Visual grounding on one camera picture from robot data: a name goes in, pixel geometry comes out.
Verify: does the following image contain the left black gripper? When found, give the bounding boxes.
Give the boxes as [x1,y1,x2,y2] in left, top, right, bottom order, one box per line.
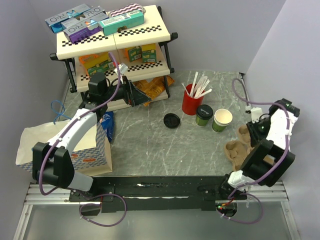
[102,76,152,107]

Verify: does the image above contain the brown pulp cup carrier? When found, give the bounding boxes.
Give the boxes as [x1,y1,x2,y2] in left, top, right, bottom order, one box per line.
[223,124,275,170]

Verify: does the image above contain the black coffee cup lid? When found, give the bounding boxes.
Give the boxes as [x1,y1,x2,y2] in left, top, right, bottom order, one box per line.
[196,104,214,120]

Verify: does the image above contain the green paper coffee cup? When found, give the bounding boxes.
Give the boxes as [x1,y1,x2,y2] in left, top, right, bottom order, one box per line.
[195,115,211,127]

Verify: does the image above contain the paper takeout bag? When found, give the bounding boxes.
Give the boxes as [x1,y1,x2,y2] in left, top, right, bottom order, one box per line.
[15,120,113,176]

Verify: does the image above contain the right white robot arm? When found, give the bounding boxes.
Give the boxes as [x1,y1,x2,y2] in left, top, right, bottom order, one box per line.
[218,98,300,199]

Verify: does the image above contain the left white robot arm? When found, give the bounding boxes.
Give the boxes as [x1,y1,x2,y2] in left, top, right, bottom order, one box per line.
[32,72,152,201]

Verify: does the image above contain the orange snack bag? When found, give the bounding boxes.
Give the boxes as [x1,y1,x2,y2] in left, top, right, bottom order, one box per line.
[133,76,166,101]

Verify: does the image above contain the blue chip bag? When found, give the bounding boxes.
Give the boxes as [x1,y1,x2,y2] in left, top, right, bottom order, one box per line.
[99,111,115,143]

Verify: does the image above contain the green snack box right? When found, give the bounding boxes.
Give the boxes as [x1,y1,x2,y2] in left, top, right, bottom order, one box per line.
[126,46,142,62]

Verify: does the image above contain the cream checkered shelf rack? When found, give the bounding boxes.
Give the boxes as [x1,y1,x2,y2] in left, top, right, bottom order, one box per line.
[50,5,178,94]

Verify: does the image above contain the green snack box left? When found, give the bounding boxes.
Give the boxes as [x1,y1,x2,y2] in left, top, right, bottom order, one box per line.
[86,59,116,76]

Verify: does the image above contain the green yellow snack box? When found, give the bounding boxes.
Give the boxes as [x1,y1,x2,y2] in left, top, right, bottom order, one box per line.
[141,43,157,63]

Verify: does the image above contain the red straw holder cup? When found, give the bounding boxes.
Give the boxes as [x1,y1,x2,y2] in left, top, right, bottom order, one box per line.
[181,83,204,116]

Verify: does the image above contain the white wrapped straws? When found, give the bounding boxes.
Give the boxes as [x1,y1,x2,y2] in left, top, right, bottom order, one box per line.
[181,71,212,99]

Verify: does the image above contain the orange snack box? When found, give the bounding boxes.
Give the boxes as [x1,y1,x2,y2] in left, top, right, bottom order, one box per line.
[78,52,110,69]

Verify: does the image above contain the teal box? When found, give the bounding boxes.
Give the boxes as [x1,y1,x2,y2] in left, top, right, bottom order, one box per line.
[98,10,145,36]

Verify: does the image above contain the wavy striped pouch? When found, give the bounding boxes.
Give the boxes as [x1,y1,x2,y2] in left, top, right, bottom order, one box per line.
[108,3,146,18]

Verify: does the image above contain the purple R.O box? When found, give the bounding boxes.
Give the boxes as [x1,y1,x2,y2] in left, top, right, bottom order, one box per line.
[63,19,102,44]

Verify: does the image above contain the blue R.O box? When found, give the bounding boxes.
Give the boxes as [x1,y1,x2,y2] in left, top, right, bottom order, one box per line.
[45,3,106,34]

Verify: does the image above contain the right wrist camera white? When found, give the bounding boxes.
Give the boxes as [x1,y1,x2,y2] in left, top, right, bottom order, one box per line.
[245,105,263,123]

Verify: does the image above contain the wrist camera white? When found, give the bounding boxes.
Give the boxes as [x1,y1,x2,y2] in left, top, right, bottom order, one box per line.
[245,105,263,123]
[113,63,128,75]

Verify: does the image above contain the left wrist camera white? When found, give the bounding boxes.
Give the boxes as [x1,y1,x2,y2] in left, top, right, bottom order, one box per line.
[113,63,128,75]

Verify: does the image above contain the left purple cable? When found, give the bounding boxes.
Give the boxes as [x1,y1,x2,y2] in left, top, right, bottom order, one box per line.
[38,51,128,227]

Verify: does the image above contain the purple cable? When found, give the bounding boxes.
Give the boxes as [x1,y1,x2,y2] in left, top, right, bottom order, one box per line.
[216,78,293,224]
[38,51,128,227]

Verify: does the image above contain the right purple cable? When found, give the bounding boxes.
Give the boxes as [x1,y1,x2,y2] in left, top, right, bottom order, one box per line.
[216,78,293,224]

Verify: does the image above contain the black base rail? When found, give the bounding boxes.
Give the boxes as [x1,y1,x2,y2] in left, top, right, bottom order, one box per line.
[69,176,234,213]

